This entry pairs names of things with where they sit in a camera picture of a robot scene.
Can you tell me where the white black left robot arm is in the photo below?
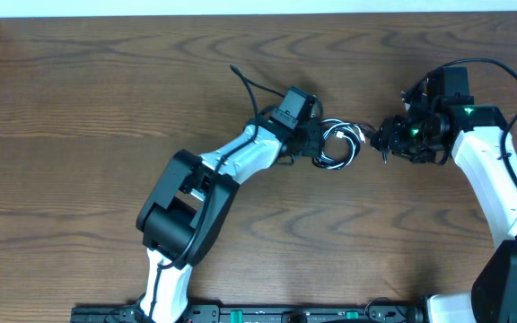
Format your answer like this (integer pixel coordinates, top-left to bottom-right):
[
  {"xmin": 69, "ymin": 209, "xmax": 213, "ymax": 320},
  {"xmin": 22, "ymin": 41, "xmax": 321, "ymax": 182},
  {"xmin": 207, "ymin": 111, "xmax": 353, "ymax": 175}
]
[{"xmin": 136, "ymin": 87, "xmax": 323, "ymax": 322}]

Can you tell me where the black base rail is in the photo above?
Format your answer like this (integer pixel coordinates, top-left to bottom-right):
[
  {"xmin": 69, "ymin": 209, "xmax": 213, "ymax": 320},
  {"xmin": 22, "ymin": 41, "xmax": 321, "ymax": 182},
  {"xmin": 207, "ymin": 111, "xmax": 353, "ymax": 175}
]
[{"xmin": 69, "ymin": 298, "xmax": 429, "ymax": 323}]

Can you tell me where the black USB cable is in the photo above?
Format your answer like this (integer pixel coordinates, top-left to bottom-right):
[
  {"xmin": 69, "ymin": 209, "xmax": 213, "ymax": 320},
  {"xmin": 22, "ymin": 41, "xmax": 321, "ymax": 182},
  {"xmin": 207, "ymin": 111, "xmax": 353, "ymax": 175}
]
[{"xmin": 311, "ymin": 118, "xmax": 390, "ymax": 171}]

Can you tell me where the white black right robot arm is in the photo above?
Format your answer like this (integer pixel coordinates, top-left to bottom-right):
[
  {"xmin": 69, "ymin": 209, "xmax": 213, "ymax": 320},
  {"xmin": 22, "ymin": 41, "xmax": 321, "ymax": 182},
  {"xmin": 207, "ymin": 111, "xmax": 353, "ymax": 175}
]
[{"xmin": 371, "ymin": 60, "xmax": 517, "ymax": 323}]

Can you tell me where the white USB cable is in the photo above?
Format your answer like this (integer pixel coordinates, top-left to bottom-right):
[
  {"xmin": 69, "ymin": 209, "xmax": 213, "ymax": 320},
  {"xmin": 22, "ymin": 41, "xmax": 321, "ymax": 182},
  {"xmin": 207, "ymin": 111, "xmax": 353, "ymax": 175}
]
[{"xmin": 319, "ymin": 119, "xmax": 367, "ymax": 170}]

